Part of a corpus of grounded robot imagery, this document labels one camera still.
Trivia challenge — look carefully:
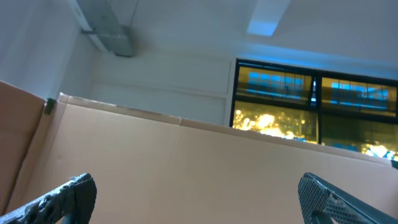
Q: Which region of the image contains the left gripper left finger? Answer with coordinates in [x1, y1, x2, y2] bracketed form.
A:
[1, 173, 97, 224]

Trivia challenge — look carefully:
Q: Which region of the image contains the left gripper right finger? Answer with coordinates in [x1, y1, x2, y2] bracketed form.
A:
[298, 172, 397, 224]

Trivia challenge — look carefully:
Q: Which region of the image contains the black framed window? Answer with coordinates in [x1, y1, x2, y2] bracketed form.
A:
[229, 59, 397, 161]

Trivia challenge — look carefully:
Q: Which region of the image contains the cardboard enclosure panel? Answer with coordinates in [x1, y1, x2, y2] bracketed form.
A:
[1, 83, 397, 223]

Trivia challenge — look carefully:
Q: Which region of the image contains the metal ceiling duct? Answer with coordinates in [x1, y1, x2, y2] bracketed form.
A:
[68, 0, 134, 58]

